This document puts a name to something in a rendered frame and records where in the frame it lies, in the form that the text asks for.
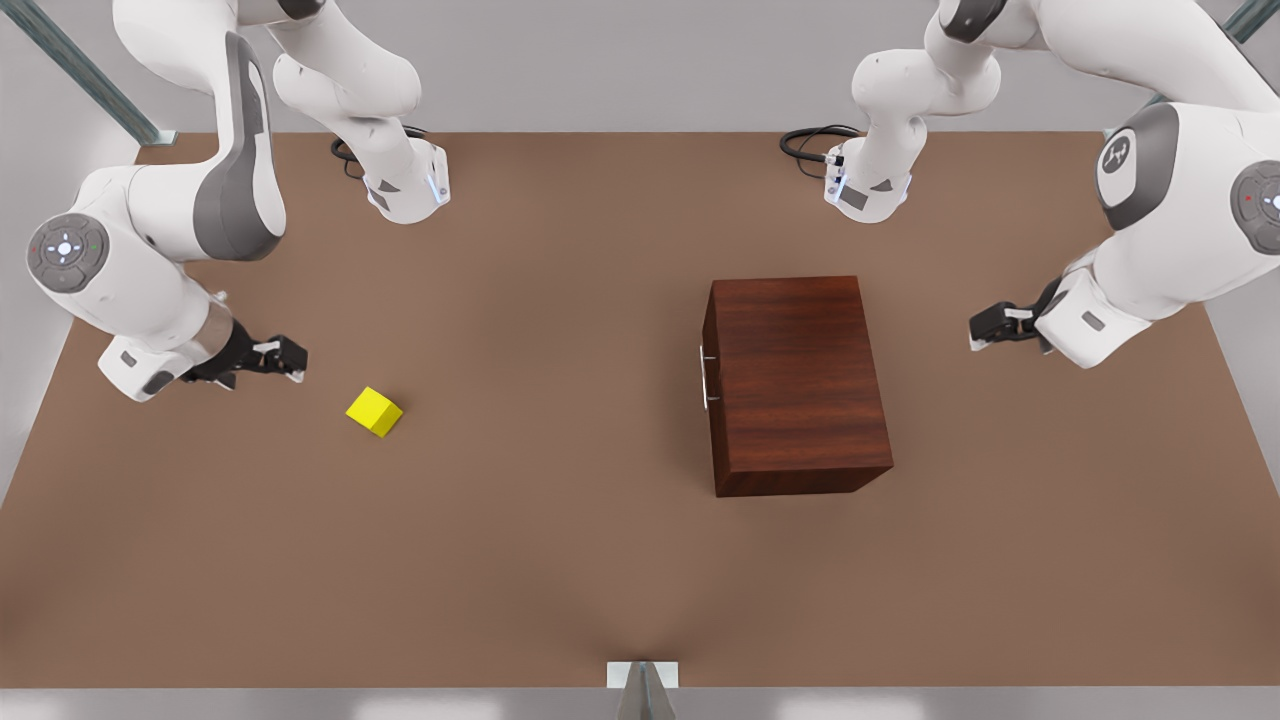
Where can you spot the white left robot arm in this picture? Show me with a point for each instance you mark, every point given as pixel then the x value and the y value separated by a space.
pixel 1170 240

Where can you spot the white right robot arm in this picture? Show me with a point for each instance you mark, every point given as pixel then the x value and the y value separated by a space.
pixel 150 220

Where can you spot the yellow cube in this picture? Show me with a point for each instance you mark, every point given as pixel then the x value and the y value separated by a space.
pixel 374 411

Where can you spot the dark wooden drawer box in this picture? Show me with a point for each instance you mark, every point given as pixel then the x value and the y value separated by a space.
pixel 795 380

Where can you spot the silver frame post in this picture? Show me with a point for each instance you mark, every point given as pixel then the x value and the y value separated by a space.
pixel 642 685
pixel 85 70
pixel 1250 18

